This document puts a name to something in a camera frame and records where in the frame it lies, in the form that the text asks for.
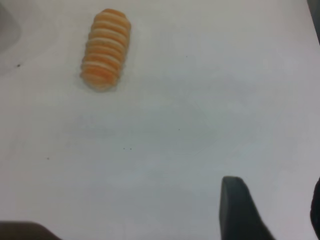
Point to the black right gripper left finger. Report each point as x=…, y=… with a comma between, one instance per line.
x=22, y=232

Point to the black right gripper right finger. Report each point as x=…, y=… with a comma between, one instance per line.
x=240, y=215

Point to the ridged bread roll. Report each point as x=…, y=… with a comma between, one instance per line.
x=105, y=50

